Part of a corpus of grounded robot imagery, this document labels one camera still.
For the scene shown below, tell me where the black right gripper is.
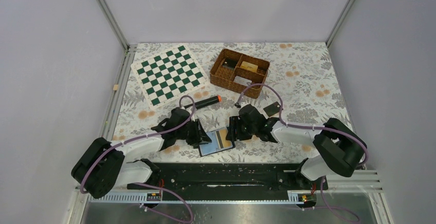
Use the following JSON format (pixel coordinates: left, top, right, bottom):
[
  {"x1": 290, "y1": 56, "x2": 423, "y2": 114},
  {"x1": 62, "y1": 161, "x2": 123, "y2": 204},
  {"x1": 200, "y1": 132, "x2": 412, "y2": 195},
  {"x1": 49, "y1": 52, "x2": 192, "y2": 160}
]
[{"x1": 225, "y1": 116, "x2": 258, "y2": 141}]

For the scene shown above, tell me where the black VIP card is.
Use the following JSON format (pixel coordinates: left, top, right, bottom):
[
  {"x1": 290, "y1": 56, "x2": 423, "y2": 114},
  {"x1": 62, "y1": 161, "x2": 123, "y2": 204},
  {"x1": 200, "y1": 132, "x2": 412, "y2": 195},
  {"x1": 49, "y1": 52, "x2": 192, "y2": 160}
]
[{"x1": 263, "y1": 102, "x2": 281, "y2": 117}]

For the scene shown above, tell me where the white card in basket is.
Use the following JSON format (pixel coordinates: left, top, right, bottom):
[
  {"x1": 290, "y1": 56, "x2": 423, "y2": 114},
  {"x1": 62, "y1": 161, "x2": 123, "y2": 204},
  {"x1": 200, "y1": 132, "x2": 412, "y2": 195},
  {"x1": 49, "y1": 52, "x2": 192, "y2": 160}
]
[{"x1": 233, "y1": 76, "x2": 252, "y2": 86}]

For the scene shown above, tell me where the floral table mat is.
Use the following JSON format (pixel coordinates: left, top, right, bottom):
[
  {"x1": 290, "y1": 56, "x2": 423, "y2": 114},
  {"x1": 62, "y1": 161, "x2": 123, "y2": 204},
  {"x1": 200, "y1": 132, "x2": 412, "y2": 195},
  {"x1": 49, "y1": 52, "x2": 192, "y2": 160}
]
[{"x1": 108, "y1": 42, "x2": 357, "y2": 164}]

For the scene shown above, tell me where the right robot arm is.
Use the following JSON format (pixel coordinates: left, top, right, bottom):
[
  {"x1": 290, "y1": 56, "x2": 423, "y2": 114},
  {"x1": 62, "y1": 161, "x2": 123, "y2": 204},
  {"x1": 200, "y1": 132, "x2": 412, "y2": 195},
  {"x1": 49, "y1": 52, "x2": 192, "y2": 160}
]
[{"x1": 226, "y1": 104, "x2": 368, "y2": 189}]

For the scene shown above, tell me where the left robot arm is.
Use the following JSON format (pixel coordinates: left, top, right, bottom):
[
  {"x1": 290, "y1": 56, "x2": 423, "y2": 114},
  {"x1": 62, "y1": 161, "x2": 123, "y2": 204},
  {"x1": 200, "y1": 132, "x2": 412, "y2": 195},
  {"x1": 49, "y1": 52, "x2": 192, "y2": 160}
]
[{"x1": 71, "y1": 107, "x2": 211, "y2": 198}]

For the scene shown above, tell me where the aluminium slotted rail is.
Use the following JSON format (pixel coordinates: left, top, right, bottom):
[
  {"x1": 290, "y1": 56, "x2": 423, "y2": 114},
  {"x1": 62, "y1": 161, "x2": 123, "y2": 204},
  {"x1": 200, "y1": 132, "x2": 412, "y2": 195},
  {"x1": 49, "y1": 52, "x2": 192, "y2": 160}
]
[{"x1": 89, "y1": 170, "x2": 382, "y2": 204}]

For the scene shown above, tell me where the gold card magnetic stripe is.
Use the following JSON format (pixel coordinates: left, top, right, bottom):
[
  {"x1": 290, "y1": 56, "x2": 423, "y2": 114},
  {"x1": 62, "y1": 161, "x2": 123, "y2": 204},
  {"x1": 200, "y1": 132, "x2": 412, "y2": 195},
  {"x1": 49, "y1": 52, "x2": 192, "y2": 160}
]
[{"x1": 215, "y1": 128, "x2": 233, "y2": 150}]

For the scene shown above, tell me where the brown wicker divided basket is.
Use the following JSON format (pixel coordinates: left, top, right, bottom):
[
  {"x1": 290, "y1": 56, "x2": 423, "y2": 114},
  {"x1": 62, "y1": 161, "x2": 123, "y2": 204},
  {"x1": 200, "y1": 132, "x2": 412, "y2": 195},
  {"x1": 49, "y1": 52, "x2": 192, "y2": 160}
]
[{"x1": 210, "y1": 48, "x2": 270, "y2": 94}]

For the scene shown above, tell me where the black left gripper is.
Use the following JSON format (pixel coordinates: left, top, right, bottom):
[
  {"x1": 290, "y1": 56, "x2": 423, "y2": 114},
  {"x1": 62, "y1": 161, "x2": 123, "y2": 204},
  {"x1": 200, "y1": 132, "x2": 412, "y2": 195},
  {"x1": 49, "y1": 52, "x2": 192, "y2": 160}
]
[{"x1": 176, "y1": 119, "x2": 212, "y2": 146}]

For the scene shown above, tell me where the black flashlight orange tip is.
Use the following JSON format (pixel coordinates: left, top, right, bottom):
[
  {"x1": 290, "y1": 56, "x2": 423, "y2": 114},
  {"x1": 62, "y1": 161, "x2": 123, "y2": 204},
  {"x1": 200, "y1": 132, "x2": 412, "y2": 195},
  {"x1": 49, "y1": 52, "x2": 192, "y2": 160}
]
[{"x1": 183, "y1": 95, "x2": 222, "y2": 110}]

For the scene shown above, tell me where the black leather card holder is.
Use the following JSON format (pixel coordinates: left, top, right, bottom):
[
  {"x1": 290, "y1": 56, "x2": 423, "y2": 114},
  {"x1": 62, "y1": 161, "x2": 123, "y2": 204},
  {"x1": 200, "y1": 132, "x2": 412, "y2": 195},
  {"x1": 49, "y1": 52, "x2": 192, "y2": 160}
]
[{"x1": 198, "y1": 129, "x2": 235, "y2": 157}]

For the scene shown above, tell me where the tan card in basket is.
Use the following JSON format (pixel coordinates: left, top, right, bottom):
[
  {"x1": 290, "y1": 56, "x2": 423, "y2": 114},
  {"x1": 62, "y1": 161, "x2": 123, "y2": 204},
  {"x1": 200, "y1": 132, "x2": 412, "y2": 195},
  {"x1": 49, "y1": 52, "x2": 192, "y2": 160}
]
[{"x1": 240, "y1": 61, "x2": 258, "y2": 72}]

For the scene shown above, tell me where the black item in basket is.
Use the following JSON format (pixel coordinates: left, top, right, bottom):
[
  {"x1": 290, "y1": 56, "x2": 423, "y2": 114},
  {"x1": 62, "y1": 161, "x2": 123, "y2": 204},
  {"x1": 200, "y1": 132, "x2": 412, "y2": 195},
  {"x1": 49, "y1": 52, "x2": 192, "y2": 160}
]
[{"x1": 222, "y1": 58, "x2": 239, "y2": 69}]

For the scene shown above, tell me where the green white chessboard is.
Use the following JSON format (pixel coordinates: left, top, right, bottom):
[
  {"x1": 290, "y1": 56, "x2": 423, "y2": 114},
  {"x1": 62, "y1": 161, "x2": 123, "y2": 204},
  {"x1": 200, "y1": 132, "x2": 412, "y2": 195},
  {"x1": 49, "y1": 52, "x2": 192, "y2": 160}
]
[{"x1": 131, "y1": 44, "x2": 210, "y2": 110}]

